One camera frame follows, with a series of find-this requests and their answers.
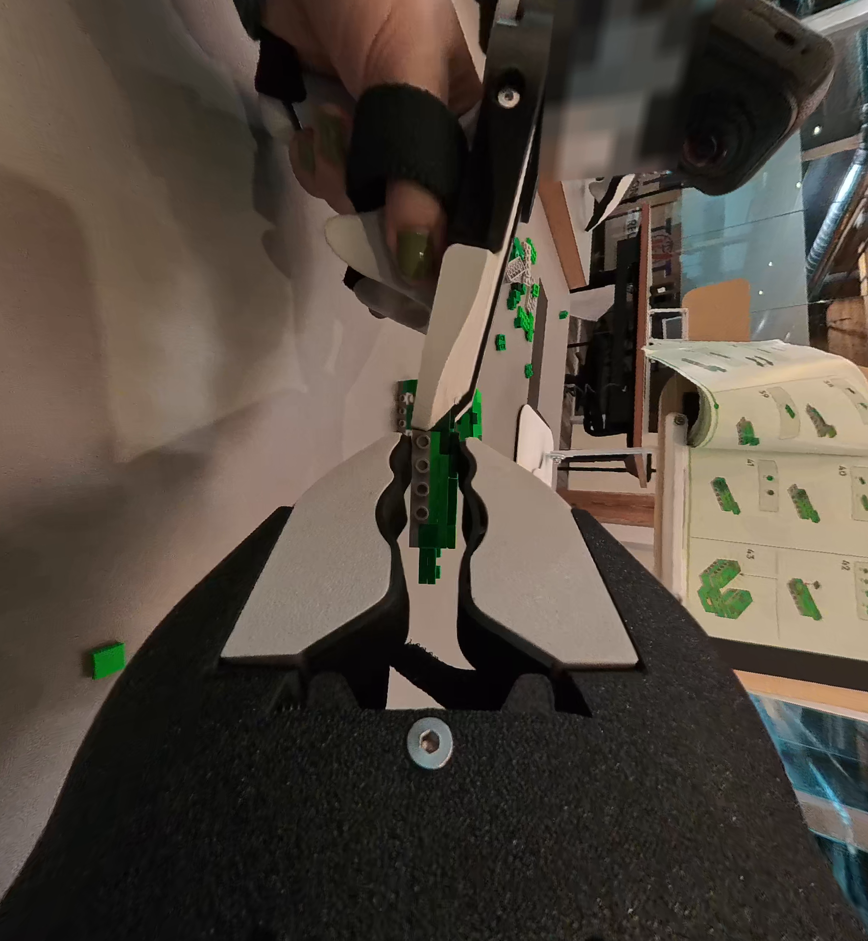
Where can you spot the black and white display gripper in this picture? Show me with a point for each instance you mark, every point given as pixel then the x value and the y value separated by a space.
pixel 610 198

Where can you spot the pale table with wooden edge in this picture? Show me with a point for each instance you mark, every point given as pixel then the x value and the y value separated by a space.
pixel 566 242

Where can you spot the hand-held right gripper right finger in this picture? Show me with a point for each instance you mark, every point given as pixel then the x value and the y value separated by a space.
pixel 544 588

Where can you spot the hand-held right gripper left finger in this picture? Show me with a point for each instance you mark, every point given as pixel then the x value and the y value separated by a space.
pixel 316 581

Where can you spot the pile of loose green bricks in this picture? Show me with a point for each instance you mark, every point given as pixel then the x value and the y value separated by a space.
pixel 520 316

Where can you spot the grey desk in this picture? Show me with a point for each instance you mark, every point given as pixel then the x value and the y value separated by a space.
pixel 147 367

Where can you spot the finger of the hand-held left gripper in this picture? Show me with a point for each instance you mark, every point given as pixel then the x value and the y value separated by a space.
pixel 456 331

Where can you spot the green brick assembly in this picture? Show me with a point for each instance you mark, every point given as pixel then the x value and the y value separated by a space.
pixel 438 507

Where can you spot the open instruction booklet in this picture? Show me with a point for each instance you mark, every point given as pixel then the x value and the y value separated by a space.
pixel 787 514

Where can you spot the bright green flat tile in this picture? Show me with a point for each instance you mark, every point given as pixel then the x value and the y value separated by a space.
pixel 107 659

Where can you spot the black office chair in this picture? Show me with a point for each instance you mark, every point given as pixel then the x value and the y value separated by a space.
pixel 607 397

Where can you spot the silver ventilation duct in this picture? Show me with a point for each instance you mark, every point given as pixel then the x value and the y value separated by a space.
pixel 838 220

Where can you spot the black tape strip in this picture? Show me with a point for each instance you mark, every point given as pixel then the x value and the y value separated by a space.
pixel 542 316

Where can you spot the person's left hand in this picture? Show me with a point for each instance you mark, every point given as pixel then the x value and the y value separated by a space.
pixel 390 44

